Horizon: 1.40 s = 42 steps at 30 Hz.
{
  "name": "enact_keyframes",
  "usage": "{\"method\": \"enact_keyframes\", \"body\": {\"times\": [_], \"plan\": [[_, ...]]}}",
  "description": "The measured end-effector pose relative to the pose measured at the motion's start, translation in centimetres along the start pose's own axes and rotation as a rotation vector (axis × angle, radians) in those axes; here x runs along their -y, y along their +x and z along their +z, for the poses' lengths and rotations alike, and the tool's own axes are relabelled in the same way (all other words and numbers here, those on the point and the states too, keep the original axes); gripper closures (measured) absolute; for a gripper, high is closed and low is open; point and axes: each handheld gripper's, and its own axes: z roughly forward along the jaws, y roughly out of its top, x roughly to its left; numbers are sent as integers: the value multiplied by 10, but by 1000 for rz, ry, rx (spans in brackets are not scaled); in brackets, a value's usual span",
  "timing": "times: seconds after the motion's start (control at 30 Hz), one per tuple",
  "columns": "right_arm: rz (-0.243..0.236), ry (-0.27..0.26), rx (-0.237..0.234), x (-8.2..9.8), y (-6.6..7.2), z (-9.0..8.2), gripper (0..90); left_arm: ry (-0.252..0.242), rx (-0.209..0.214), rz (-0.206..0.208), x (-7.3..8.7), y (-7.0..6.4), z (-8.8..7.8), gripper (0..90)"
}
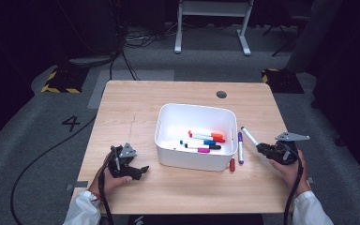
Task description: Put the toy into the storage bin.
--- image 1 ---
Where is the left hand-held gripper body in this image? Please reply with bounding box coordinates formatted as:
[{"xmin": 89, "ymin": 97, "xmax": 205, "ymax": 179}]
[{"xmin": 107, "ymin": 142, "xmax": 138, "ymax": 179}]

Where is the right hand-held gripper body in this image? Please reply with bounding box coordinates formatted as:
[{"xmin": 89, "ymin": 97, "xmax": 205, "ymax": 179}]
[{"xmin": 266, "ymin": 131, "xmax": 311, "ymax": 166}]

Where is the white marker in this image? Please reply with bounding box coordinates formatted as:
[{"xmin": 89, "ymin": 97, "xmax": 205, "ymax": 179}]
[{"xmin": 240, "ymin": 126, "xmax": 261, "ymax": 147}]

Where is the purple marker pen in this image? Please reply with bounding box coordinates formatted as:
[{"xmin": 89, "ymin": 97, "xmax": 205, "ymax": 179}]
[{"xmin": 237, "ymin": 131, "xmax": 245, "ymax": 165}]

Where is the white plastic bin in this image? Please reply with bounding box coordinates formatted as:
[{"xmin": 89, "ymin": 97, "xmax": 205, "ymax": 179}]
[{"xmin": 154, "ymin": 102, "xmax": 239, "ymax": 173}]

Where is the orange marker pen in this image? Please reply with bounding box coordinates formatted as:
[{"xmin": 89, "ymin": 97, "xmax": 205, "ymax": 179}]
[{"xmin": 187, "ymin": 129, "xmax": 225, "ymax": 140}]

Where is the magenta marker pen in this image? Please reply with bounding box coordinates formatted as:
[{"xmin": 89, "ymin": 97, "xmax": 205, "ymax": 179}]
[{"xmin": 187, "ymin": 146, "xmax": 211, "ymax": 154}]

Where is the person's left hand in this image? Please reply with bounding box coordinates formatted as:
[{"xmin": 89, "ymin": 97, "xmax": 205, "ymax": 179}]
[{"xmin": 88, "ymin": 153, "xmax": 133, "ymax": 199}]

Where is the person's right hand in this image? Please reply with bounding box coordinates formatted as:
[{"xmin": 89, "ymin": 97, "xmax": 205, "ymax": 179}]
[{"xmin": 268, "ymin": 149, "xmax": 312, "ymax": 198}]

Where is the yellow black striped block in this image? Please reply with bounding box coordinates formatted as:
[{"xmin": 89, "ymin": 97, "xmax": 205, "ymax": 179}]
[
  {"xmin": 40, "ymin": 66, "xmax": 90, "ymax": 94},
  {"xmin": 261, "ymin": 67, "xmax": 305, "ymax": 95}
]

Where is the black tripod stand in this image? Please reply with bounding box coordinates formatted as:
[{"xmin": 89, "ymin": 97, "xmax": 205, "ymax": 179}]
[{"xmin": 262, "ymin": 15, "xmax": 298, "ymax": 58}]

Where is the grey curtain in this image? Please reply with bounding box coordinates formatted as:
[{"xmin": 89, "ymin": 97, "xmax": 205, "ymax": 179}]
[{"xmin": 285, "ymin": 0, "xmax": 345, "ymax": 74}]

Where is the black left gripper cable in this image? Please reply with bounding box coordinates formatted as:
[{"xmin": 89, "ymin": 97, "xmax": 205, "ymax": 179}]
[{"xmin": 97, "ymin": 168, "xmax": 115, "ymax": 225}]

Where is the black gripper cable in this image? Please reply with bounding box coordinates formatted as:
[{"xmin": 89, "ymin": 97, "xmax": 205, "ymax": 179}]
[
  {"xmin": 283, "ymin": 156, "xmax": 304, "ymax": 225},
  {"xmin": 97, "ymin": 168, "xmax": 115, "ymax": 225}
]

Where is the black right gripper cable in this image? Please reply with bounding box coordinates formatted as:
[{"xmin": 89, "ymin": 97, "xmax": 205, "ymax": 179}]
[{"xmin": 283, "ymin": 156, "xmax": 304, "ymax": 225}]

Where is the long black floor cable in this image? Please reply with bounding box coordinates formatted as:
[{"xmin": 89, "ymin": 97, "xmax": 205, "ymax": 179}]
[{"xmin": 9, "ymin": 115, "xmax": 98, "ymax": 225}]

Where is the black stand cable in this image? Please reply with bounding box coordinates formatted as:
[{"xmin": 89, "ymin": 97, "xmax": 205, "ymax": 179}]
[{"xmin": 109, "ymin": 50, "xmax": 142, "ymax": 82}]

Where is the black floor cable bundle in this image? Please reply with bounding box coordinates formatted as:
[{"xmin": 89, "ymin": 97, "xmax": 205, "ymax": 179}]
[{"xmin": 123, "ymin": 22, "xmax": 182, "ymax": 50}]

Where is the white metal desk frame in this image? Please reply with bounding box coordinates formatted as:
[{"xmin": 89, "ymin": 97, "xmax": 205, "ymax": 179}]
[{"xmin": 173, "ymin": 0, "xmax": 255, "ymax": 56}]

